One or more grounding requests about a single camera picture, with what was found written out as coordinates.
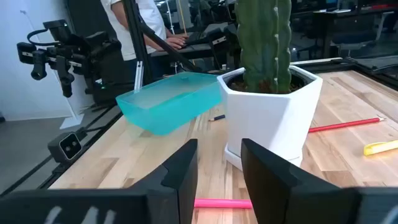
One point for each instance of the yellow pen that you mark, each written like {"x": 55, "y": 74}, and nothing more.
{"x": 381, "y": 147}

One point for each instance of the green cactus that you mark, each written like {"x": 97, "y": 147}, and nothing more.
{"x": 261, "y": 46}

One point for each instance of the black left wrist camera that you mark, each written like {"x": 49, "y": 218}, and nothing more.
{"x": 57, "y": 31}

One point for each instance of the teal translucent plastic bin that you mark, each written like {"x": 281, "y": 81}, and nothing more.
{"x": 168, "y": 102}

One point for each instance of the white hexagonal plant pot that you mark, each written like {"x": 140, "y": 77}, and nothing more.
{"x": 270, "y": 124}

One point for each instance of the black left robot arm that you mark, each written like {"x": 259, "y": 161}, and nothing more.
{"x": 109, "y": 68}

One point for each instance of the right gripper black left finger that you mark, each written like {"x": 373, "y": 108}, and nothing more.
{"x": 174, "y": 193}

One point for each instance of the red pencil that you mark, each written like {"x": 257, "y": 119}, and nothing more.
{"x": 345, "y": 124}

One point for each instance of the pink pen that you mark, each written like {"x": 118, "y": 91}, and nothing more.
{"x": 222, "y": 203}

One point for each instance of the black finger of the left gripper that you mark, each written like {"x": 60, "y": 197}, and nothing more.
{"x": 38, "y": 67}
{"x": 66, "y": 77}

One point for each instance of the blue pencil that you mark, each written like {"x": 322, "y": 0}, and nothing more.
{"x": 217, "y": 118}

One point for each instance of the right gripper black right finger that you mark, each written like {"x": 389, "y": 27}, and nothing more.
{"x": 280, "y": 199}

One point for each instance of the silver aluminium bracket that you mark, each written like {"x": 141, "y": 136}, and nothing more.
{"x": 138, "y": 76}

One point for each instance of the black office chair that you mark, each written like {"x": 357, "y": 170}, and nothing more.
{"x": 357, "y": 39}

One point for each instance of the black table-level camera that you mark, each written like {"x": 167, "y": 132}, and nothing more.
{"x": 66, "y": 146}

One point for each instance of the person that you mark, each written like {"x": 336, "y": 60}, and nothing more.
{"x": 155, "y": 18}

